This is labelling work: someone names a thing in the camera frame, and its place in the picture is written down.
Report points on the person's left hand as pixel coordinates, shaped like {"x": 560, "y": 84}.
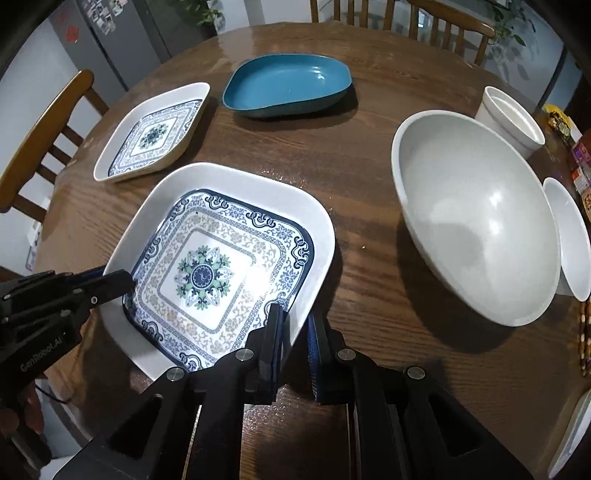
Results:
{"x": 30, "y": 411}

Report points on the white ramekin cup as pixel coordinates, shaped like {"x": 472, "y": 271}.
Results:
{"x": 507, "y": 117}

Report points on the beaded wooden trivet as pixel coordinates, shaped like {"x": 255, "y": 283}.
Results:
{"x": 584, "y": 337}

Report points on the wooden chair at left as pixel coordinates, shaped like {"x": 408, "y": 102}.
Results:
{"x": 40, "y": 141}

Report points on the white oval dish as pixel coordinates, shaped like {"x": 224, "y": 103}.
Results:
{"x": 578, "y": 425}

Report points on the wooden chair far left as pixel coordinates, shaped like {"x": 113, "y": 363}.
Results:
{"x": 352, "y": 13}

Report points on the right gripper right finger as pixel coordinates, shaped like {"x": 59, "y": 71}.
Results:
{"x": 342, "y": 375}

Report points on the wooden chair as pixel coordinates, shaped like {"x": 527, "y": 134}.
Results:
{"x": 453, "y": 18}
{"x": 40, "y": 141}
{"x": 352, "y": 13}

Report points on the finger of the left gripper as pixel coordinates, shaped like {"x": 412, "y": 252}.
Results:
{"x": 111, "y": 285}

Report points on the small white bowl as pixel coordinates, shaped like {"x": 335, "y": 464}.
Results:
{"x": 574, "y": 277}

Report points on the grey refrigerator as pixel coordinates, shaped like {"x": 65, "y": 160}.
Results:
{"x": 120, "y": 42}

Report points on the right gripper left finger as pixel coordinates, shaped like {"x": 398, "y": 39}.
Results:
{"x": 249, "y": 375}

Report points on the green houseplant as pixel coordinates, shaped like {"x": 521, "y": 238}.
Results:
{"x": 200, "y": 12}

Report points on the yellow snack packet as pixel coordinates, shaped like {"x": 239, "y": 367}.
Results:
{"x": 561, "y": 123}

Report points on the wooden chair far right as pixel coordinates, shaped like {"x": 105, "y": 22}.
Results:
{"x": 453, "y": 18}

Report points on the small patterned square plate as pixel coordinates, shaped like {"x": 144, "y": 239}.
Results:
{"x": 153, "y": 134}

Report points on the large white bowl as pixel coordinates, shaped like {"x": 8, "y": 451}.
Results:
{"x": 478, "y": 215}

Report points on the large patterned square plate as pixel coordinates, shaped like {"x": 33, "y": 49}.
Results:
{"x": 210, "y": 251}

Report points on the blue square plate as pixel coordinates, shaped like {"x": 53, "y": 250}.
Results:
{"x": 286, "y": 84}

